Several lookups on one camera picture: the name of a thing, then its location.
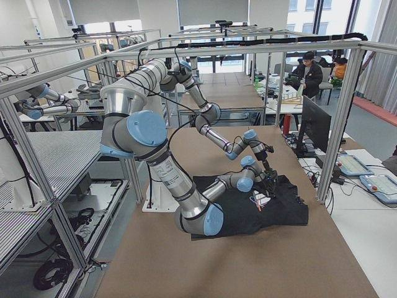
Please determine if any black t-shirt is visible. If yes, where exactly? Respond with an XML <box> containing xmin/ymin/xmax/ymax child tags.
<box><xmin>190</xmin><ymin>174</ymin><xmax>310</xmax><ymax>240</ymax></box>

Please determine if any seated person in black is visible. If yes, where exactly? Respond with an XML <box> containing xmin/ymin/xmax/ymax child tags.
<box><xmin>290</xmin><ymin>52</ymin><xmax>323</xmax><ymax>98</ymax></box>

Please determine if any black computer monitor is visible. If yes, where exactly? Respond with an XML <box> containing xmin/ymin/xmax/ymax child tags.
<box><xmin>295</xmin><ymin>96</ymin><xmax>331</xmax><ymax>158</ymax></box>

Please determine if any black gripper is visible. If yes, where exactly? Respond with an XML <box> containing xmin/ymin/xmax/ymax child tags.
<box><xmin>262</xmin><ymin>169</ymin><xmax>278</xmax><ymax>189</ymax></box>
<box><xmin>256</xmin><ymin>145</ymin><xmax>274</xmax><ymax>161</ymax></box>

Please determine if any grey striped work table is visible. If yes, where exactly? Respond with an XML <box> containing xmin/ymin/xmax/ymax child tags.
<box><xmin>0</xmin><ymin>129</ymin><xmax>105</xmax><ymax>215</ymax></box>

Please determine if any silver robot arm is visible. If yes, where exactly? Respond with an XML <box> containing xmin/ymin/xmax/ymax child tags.
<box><xmin>112</xmin><ymin>60</ymin><xmax>274</xmax><ymax>165</ymax></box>
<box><xmin>100</xmin><ymin>83</ymin><xmax>277</xmax><ymax>236</ymax></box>

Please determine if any blue teach pendant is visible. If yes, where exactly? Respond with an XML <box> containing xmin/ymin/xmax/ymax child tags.
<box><xmin>359</xmin><ymin>174</ymin><xmax>397</xmax><ymax>205</ymax></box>
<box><xmin>336</xmin><ymin>155</ymin><xmax>373</xmax><ymax>177</ymax></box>

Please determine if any aluminium cage frame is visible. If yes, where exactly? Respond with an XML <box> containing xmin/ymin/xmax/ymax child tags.
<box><xmin>0</xmin><ymin>29</ymin><xmax>370</xmax><ymax>280</ymax></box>

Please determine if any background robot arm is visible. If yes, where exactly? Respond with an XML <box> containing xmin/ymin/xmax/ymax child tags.
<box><xmin>14</xmin><ymin>84</ymin><xmax>80</xmax><ymax>120</ymax></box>

